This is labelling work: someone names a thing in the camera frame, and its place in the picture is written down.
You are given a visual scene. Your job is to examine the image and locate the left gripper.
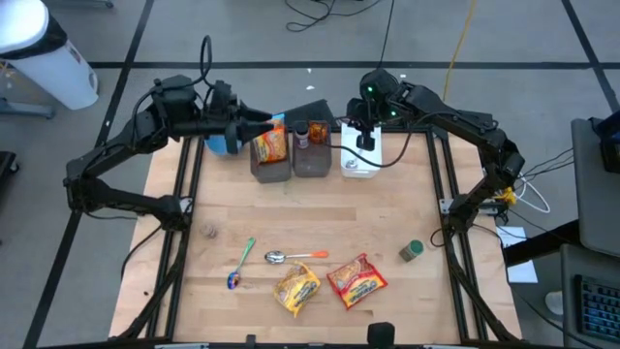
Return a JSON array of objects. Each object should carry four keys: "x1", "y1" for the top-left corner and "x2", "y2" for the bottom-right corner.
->
[{"x1": 196, "y1": 104, "x2": 276, "y2": 155}]

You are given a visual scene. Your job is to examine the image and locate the orange chicken ramen packet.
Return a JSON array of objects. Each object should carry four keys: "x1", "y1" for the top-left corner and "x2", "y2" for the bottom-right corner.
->
[{"x1": 252, "y1": 120, "x2": 290, "y2": 164}]

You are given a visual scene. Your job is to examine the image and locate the taco seasoning mix packet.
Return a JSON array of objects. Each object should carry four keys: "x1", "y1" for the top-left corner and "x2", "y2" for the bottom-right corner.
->
[{"x1": 309, "y1": 122, "x2": 331, "y2": 145}]

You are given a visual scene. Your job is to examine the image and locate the black-lidded spice jar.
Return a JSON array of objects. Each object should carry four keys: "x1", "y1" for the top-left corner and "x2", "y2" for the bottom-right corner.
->
[{"x1": 294, "y1": 120, "x2": 311, "y2": 150}]

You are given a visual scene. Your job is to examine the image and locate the white plastic bin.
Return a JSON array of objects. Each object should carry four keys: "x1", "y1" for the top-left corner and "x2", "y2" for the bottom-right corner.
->
[{"x1": 340, "y1": 121, "x2": 384, "y2": 179}]

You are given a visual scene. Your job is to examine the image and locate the blue plastic bowl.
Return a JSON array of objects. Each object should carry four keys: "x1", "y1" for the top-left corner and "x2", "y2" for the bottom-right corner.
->
[{"x1": 203, "y1": 133, "x2": 229, "y2": 156}]

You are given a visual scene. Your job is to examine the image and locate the grey translucent bin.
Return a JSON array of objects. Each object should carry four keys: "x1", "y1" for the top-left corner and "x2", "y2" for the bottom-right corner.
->
[
  {"x1": 250, "y1": 130, "x2": 293, "y2": 184},
  {"x1": 292, "y1": 120, "x2": 334, "y2": 178}
]

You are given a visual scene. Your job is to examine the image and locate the black pad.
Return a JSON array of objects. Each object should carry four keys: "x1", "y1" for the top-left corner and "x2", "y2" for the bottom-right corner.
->
[{"x1": 283, "y1": 99, "x2": 336, "y2": 132}]

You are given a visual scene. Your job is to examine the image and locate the green-lidded spice jar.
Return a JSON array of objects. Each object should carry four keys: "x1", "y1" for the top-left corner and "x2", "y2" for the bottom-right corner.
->
[{"x1": 398, "y1": 238, "x2": 425, "y2": 264}]

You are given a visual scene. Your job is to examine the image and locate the red ramen packet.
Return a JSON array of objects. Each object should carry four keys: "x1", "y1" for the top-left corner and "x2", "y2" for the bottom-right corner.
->
[{"x1": 325, "y1": 252, "x2": 389, "y2": 310}]

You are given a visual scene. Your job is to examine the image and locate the yellow creamy chicken ramen packet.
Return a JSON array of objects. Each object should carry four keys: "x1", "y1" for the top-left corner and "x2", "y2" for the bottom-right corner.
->
[{"x1": 271, "y1": 261, "x2": 323, "y2": 319}]

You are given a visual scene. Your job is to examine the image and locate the white trash can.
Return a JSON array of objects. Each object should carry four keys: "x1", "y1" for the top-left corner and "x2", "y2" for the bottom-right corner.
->
[{"x1": 0, "y1": 0, "x2": 100, "y2": 111}]

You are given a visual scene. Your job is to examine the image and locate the grey table foot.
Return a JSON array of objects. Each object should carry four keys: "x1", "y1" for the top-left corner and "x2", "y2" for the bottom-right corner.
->
[
  {"x1": 42, "y1": 0, "x2": 115, "y2": 9},
  {"x1": 0, "y1": 98, "x2": 55, "y2": 120}
]

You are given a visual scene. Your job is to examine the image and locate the black desk leg bar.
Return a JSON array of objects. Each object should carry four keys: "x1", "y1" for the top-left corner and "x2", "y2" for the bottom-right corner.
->
[{"x1": 503, "y1": 220, "x2": 582, "y2": 267}]

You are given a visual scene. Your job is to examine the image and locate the white paper sheet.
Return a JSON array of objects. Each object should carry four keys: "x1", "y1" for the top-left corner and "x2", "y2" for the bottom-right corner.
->
[{"x1": 496, "y1": 225, "x2": 539, "y2": 285}]

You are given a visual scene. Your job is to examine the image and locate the black chair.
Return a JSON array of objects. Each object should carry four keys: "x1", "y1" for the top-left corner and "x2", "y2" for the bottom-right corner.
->
[{"x1": 588, "y1": 109, "x2": 620, "y2": 175}]

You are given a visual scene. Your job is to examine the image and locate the black floor object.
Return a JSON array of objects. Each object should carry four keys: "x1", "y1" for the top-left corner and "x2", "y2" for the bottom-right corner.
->
[{"x1": 0, "y1": 150, "x2": 20, "y2": 178}]

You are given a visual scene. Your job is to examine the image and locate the grey keyboard desk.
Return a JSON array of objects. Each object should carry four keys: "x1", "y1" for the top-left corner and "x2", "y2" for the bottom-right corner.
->
[{"x1": 560, "y1": 241, "x2": 620, "y2": 349}]

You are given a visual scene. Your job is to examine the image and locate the white computer mouse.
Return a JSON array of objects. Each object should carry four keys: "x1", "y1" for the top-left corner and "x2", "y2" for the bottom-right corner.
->
[{"x1": 545, "y1": 290, "x2": 566, "y2": 316}]

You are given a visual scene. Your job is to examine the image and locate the backlit keyboard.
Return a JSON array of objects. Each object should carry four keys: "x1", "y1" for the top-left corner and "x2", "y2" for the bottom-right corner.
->
[{"x1": 574, "y1": 274, "x2": 620, "y2": 343}]

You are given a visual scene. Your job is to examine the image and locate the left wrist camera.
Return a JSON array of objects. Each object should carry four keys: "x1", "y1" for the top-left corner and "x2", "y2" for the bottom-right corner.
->
[{"x1": 212, "y1": 79, "x2": 239, "y2": 117}]

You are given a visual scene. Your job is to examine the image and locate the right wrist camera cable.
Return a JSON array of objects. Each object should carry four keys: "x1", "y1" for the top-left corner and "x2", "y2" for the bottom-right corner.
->
[{"x1": 323, "y1": 126, "x2": 416, "y2": 170}]

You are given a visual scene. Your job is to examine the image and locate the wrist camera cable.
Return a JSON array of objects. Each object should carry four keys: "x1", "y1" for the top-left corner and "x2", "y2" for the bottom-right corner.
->
[
  {"x1": 200, "y1": 34, "x2": 214, "y2": 98},
  {"x1": 323, "y1": 126, "x2": 416, "y2": 170}
]

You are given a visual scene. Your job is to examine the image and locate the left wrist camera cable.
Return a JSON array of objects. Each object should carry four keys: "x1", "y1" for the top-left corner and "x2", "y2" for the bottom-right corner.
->
[{"x1": 200, "y1": 34, "x2": 214, "y2": 98}]

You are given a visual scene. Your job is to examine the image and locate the straight black floor cable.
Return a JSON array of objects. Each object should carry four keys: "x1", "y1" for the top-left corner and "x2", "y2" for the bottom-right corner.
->
[{"x1": 375, "y1": 0, "x2": 396, "y2": 72}]

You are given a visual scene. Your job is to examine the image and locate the tangled black floor cable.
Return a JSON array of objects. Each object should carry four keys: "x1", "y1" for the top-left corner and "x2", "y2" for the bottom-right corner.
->
[{"x1": 283, "y1": 0, "x2": 385, "y2": 33}]

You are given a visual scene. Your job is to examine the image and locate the yellow cable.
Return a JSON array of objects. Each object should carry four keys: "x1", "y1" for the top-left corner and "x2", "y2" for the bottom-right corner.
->
[{"x1": 441, "y1": 0, "x2": 480, "y2": 109}]

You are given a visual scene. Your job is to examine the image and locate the orange-handled metal spoon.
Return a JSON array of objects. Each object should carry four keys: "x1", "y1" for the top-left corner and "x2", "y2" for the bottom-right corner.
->
[{"x1": 263, "y1": 249, "x2": 330, "y2": 266}]

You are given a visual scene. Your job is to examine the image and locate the green-handled iridescent spoon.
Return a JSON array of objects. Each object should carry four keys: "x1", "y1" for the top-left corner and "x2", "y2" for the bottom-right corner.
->
[{"x1": 227, "y1": 236, "x2": 257, "y2": 291}]

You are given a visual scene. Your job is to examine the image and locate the black power cable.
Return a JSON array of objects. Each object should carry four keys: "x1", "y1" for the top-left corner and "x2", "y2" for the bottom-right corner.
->
[{"x1": 119, "y1": 221, "x2": 167, "y2": 282}]

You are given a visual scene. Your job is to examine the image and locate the white cable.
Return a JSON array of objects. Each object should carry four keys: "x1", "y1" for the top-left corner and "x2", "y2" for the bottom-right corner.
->
[{"x1": 512, "y1": 176, "x2": 552, "y2": 214}]

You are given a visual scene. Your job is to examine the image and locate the black aluminium table frame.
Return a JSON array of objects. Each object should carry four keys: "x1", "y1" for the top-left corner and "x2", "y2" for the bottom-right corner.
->
[{"x1": 108, "y1": 123, "x2": 524, "y2": 349}]

